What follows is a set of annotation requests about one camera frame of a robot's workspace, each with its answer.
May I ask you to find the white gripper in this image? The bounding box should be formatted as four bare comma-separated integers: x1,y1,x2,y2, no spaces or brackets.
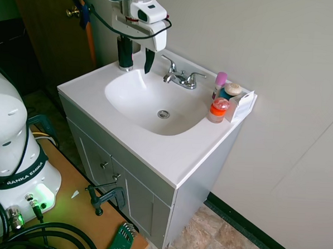
109,4,169,75

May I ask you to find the silver robot base connector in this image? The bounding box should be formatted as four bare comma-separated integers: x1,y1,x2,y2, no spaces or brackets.
3,204,26,232

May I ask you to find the black bottle with chrome base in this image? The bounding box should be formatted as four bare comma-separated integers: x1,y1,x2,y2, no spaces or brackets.
117,40,136,73

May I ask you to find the upright chrome faucet lever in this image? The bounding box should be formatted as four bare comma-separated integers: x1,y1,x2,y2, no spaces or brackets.
160,55,179,75

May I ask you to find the chrome sink faucet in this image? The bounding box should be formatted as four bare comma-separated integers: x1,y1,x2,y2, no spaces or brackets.
162,70,198,90

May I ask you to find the flat-lying chrome faucet lever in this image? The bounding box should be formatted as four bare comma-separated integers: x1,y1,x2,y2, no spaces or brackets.
185,71,207,85

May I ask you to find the brass door knob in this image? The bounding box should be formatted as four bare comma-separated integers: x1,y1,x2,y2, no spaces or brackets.
65,5,81,19

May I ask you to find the brown wooden door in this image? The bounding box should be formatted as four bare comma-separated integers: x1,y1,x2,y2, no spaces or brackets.
4,0,100,101

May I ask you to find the pink capped bottle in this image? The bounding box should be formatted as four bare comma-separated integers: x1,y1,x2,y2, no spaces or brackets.
211,71,228,101

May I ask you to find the blue soap dish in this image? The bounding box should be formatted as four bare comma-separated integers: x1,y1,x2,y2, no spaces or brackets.
218,87,237,102

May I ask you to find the white vanity sink top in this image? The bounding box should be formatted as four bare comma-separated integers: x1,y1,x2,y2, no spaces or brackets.
52,42,260,194

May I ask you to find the orange lidded clear jar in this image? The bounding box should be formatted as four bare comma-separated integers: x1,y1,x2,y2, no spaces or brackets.
206,96,230,124

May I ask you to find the beige round soap bar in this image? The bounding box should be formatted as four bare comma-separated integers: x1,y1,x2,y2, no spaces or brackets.
223,82,243,97

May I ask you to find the black metal c-clamp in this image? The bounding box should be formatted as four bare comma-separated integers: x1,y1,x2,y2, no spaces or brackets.
84,179,128,218

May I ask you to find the gray vanity cabinet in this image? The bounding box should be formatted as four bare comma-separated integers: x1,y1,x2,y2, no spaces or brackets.
50,92,243,249

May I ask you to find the green hex key set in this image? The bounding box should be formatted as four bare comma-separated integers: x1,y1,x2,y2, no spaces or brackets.
105,221,136,249

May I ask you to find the orange broom handle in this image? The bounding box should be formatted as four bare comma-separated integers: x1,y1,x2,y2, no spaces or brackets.
84,22,99,69

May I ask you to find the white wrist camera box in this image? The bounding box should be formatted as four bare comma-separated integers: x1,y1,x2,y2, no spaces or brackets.
129,1,168,25

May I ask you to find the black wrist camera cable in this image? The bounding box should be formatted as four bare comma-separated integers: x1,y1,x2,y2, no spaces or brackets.
69,0,174,42

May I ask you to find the blue hanging strap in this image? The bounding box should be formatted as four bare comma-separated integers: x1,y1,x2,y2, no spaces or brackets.
78,3,91,31

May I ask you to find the dark green metal frame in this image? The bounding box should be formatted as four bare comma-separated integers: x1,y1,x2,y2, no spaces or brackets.
26,114,61,149

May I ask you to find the thin black base cable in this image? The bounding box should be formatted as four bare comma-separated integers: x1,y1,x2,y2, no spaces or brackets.
23,194,52,245

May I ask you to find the thick black power cable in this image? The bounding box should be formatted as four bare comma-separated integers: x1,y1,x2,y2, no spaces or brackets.
0,218,101,249

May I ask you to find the black wall baseboard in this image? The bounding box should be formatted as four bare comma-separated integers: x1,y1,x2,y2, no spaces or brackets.
202,191,312,249

